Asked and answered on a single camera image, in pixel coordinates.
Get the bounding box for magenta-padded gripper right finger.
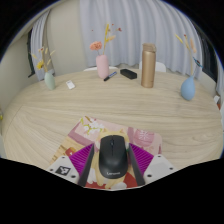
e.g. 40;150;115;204
127;143;177;187

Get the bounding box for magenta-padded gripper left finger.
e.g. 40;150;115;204
46;143;96;187

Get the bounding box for black computer mouse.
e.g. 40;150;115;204
98;134;129;180

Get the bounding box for small white flat block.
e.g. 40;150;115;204
65;79;76;91

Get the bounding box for blue vase with dried flowers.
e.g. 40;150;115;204
174;32;203;102

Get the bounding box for green vase with dried flowers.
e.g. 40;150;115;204
29;45;57;91

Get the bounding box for small black box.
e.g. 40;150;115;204
119;68;138;80

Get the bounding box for dark marker pen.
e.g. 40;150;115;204
103;71;118;82

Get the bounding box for gold metal drink bottle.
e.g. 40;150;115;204
140;42;157;89

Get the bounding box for plain white chair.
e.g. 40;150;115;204
138;60;167;73

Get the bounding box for pink vase with dried flowers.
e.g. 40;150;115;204
88;22;123;80

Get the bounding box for narrow dark window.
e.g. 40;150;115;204
26;29;36;78

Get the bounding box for large dark framed window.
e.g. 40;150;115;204
196;26;218;83

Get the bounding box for wide white pleated curtain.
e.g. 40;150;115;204
79;0;204;79

